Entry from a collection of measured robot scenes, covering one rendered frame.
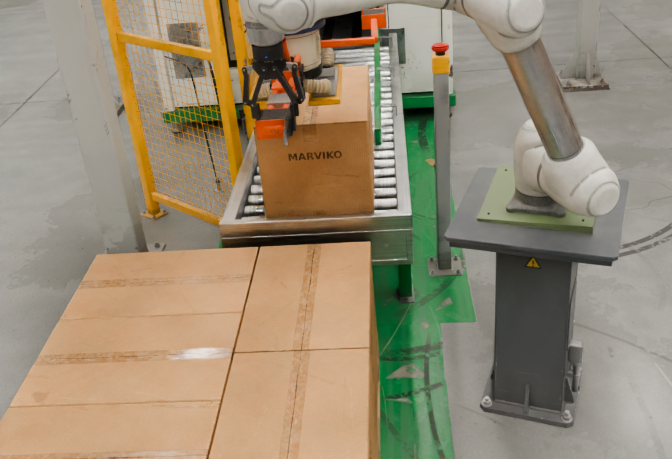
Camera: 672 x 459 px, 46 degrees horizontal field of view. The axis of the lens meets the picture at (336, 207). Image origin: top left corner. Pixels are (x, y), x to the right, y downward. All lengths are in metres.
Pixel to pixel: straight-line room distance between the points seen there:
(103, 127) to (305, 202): 1.13
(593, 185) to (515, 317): 0.64
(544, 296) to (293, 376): 0.86
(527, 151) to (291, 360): 0.92
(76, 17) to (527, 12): 2.11
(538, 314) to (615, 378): 0.55
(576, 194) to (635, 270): 1.50
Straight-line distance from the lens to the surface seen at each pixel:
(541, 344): 2.74
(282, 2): 1.70
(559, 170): 2.24
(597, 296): 3.52
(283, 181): 2.87
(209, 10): 3.41
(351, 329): 2.40
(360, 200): 2.89
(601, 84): 5.72
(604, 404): 3.00
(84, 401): 2.35
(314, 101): 2.46
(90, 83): 3.59
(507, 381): 2.87
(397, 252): 2.92
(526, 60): 2.04
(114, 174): 3.74
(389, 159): 3.40
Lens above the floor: 1.99
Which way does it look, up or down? 28 degrees down
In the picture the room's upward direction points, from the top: 5 degrees counter-clockwise
